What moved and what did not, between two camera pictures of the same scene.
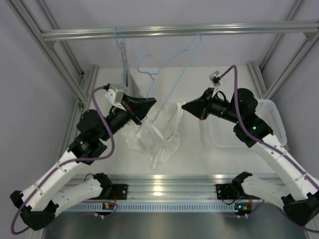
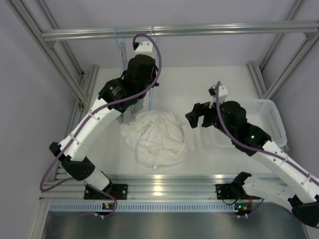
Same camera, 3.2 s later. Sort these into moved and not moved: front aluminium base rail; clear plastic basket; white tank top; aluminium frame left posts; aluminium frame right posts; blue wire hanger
Moved: blue wire hanger; white tank top
Not moved: aluminium frame left posts; aluminium frame right posts; front aluminium base rail; clear plastic basket
